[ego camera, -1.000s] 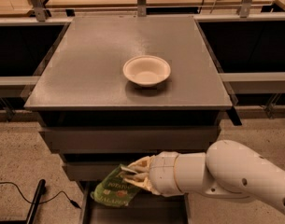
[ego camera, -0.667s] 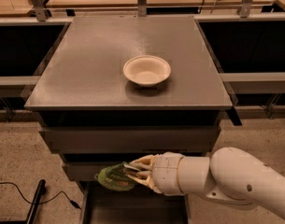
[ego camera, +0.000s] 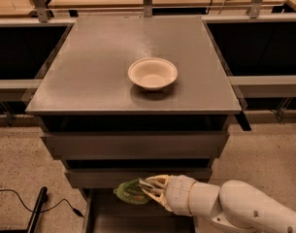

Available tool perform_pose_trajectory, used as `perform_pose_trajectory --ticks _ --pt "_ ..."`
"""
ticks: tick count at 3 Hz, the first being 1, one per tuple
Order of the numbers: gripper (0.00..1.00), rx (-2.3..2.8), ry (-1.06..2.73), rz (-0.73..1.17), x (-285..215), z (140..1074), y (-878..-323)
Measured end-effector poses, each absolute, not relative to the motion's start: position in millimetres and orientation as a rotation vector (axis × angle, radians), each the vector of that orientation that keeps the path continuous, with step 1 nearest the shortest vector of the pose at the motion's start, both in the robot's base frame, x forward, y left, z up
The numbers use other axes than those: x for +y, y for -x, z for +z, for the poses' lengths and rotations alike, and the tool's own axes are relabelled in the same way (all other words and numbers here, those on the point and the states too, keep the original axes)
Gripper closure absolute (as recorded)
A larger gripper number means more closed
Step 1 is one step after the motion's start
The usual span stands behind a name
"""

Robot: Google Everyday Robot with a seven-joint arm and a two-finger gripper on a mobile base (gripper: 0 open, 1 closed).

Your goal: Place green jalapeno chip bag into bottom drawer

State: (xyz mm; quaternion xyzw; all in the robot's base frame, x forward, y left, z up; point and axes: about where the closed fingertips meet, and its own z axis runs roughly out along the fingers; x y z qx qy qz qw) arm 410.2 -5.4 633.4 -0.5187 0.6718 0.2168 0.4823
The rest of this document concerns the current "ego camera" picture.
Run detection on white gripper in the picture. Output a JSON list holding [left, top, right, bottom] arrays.
[[139, 175, 196, 216]]

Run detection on green jalapeno chip bag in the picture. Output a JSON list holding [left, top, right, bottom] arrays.
[[114, 179, 150, 205]]

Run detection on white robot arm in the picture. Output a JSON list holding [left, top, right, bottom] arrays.
[[139, 175, 296, 233]]

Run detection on grey top drawer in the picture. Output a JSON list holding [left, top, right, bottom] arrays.
[[42, 131, 229, 160]]

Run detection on grey open bottom drawer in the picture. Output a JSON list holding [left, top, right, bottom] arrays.
[[82, 188, 197, 233]]

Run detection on grey middle drawer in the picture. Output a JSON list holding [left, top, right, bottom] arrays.
[[65, 168, 212, 189]]

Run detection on grey drawer cabinet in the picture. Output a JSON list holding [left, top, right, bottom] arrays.
[[27, 17, 241, 233]]

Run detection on white paper bowl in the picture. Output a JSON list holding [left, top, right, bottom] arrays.
[[128, 57, 178, 90]]

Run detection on black floor stand bar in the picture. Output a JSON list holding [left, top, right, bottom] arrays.
[[0, 186, 48, 233]]

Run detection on black floor cable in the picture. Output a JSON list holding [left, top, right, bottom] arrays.
[[0, 188, 85, 218]]

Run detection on metal guard rail frame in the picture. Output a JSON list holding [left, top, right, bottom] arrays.
[[0, 0, 296, 121]]

